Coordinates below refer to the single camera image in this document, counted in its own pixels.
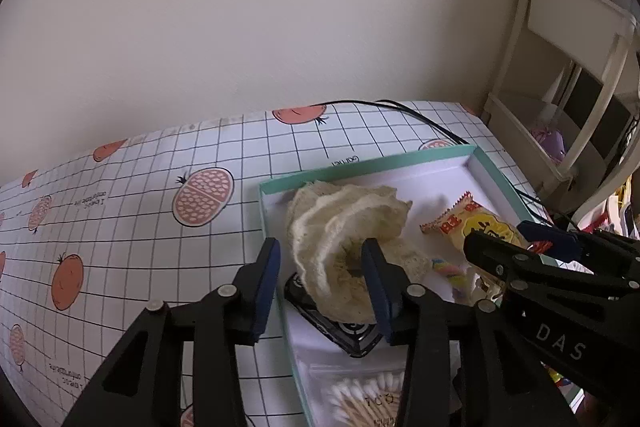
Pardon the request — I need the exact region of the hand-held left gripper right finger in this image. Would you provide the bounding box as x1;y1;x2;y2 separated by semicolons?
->
360;238;576;427

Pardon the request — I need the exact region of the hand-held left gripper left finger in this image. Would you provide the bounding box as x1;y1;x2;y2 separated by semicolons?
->
62;237;282;427

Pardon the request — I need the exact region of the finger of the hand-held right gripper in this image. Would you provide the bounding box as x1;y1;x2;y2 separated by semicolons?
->
462;232;640;303
517;220;640;280

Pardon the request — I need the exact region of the yellow snack packet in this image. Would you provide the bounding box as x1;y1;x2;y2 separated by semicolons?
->
419;191;556;268

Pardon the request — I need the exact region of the rainbow pipe cleaner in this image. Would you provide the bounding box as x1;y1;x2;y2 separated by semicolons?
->
431;259;473;305

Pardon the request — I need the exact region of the black toy car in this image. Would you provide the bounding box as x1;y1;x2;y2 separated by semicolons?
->
284;272;386;358

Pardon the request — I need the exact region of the cream crocheted hat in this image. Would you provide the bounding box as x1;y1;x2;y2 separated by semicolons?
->
285;181;433;323

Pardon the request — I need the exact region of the white tray box teal rim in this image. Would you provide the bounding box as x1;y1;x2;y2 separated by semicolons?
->
257;144;556;427

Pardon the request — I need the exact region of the bag of cotton swabs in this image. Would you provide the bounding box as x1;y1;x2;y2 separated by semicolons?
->
307;367;411;427

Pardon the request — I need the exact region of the colourful clutter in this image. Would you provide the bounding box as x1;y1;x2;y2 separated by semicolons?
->
580;177;640;238

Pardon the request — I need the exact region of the purple soft item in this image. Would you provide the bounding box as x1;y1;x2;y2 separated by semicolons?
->
530;122;568;165

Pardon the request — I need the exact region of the fruit print grid tablecloth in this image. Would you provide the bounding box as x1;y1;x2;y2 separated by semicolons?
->
0;99;546;427

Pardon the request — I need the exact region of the white wooden chair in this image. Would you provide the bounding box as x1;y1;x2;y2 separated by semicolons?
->
480;0;640;228

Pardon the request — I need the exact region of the black cable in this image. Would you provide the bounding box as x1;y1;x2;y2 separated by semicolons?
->
327;99;551;220

